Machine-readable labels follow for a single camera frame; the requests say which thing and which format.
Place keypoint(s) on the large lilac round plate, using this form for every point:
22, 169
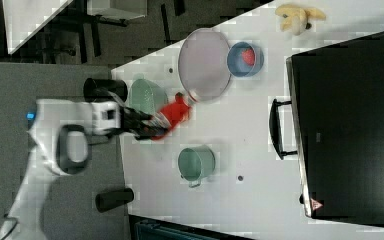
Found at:
202, 65

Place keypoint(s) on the black cylinder near table corner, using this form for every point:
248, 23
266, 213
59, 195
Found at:
107, 201

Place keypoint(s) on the small blue bowl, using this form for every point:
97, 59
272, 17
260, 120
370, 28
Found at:
237, 66

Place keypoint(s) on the strawberry in blue bowl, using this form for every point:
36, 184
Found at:
248, 56

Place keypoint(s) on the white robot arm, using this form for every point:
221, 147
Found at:
62, 133

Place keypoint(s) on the peeled banana toy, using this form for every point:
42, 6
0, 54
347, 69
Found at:
296, 19

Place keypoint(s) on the green perforated colander basket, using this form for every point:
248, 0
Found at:
147, 96

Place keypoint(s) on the black cylinder at table edge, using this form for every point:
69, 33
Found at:
99, 90

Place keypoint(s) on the black oven door handle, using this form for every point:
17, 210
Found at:
275, 129

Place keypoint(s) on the red ketchup bottle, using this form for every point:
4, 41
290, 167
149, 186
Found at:
171, 115

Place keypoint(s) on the green metal mug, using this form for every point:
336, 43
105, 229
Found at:
196, 164

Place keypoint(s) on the toaster oven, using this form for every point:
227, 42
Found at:
337, 101

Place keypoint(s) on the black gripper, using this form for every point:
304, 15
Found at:
135, 122

